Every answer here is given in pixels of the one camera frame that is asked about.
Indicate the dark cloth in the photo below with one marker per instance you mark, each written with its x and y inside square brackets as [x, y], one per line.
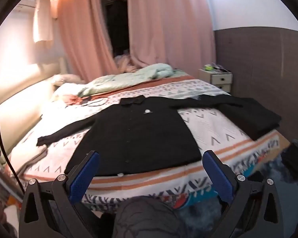
[295, 153]

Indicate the grey fuzzy rug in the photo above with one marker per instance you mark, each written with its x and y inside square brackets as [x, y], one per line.
[263, 178]

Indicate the patterned bed blanket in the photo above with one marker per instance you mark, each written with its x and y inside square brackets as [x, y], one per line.
[213, 129]

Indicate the green item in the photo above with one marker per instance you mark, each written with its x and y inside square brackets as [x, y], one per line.
[208, 67]

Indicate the white pillow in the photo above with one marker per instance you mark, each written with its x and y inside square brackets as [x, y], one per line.
[64, 79]

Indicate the beige headboard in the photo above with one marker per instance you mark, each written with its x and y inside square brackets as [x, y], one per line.
[19, 96]

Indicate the cardboard sheet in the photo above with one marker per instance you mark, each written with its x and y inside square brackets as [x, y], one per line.
[283, 141]

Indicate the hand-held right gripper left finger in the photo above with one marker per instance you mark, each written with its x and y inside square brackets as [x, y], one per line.
[85, 176]

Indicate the mint green quilt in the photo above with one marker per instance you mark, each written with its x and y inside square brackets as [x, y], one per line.
[144, 73]

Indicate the dark hanging clothes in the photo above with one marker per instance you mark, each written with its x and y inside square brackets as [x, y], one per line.
[118, 24]

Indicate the beige nightstand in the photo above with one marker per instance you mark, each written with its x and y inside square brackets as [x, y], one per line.
[222, 79]

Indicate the hanging white cloth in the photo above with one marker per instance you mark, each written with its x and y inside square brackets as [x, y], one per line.
[42, 19]

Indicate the pink curtain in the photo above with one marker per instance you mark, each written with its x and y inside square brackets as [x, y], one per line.
[82, 29]
[168, 24]

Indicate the rust brown bed sheet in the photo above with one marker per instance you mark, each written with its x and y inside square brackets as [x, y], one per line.
[164, 79]

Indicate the colourful printed cloth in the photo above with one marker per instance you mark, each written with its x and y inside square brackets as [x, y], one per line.
[193, 199]

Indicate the white air conditioner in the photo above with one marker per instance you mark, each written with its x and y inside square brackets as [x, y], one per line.
[27, 6]

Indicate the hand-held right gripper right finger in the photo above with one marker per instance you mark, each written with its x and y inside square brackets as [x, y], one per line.
[218, 176]

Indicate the crumpled cream blanket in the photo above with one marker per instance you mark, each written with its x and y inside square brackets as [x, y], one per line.
[125, 63]

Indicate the black folded garment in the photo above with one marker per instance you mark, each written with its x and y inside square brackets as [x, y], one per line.
[250, 119]

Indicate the black button shirt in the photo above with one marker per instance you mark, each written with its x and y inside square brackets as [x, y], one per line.
[139, 138]

